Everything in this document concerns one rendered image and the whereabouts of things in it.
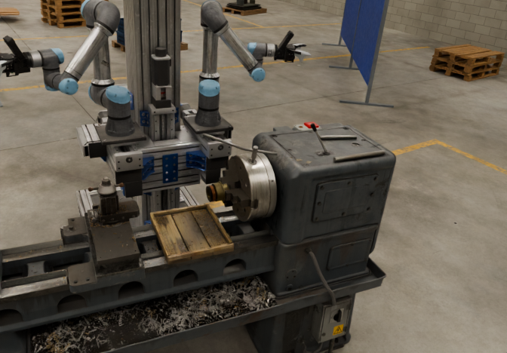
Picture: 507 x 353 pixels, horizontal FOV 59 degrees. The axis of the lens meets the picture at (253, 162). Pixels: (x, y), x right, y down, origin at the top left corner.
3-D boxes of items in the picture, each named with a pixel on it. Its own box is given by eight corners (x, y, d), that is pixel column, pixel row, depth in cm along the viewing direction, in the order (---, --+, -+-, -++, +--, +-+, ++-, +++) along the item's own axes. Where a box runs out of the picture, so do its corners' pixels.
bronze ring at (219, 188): (223, 176, 210) (204, 180, 207) (231, 185, 203) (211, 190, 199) (223, 193, 215) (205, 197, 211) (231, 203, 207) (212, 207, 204)
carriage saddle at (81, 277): (127, 216, 221) (126, 206, 218) (147, 277, 184) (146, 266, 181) (60, 227, 209) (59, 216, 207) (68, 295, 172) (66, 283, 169)
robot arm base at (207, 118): (191, 118, 262) (191, 102, 258) (215, 115, 269) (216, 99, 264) (200, 127, 250) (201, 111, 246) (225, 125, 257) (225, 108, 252)
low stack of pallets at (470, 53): (460, 64, 967) (466, 43, 947) (499, 75, 908) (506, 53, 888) (427, 69, 896) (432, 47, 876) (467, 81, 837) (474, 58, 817)
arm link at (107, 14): (133, 15, 214) (76, 101, 208) (121, 11, 221) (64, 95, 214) (117, -2, 205) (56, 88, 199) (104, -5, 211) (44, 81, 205)
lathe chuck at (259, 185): (238, 186, 235) (249, 139, 215) (262, 231, 214) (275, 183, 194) (222, 189, 232) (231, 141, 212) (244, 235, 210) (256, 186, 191)
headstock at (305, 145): (335, 180, 271) (346, 120, 253) (386, 224, 232) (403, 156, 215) (244, 194, 247) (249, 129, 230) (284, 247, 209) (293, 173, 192)
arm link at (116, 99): (115, 119, 226) (113, 93, 220) (100, 112, 234) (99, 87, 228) (136, 114, 234) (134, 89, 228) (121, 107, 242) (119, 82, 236)
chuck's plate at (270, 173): (245, 185, 236) (256, 138, 216) (268, 230, 215) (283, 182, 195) (238, 186, 235) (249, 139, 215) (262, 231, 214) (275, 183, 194)
